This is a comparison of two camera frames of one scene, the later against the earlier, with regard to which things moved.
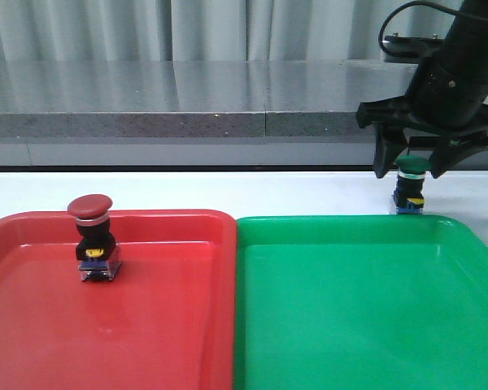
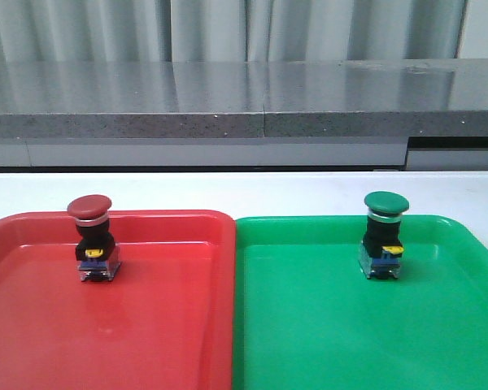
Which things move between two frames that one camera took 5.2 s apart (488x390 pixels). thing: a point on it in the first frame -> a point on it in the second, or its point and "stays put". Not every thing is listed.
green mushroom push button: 408,196 -> 381,249
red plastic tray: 166,321 stays put
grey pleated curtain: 203,30 stays put
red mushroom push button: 98,241 stays put
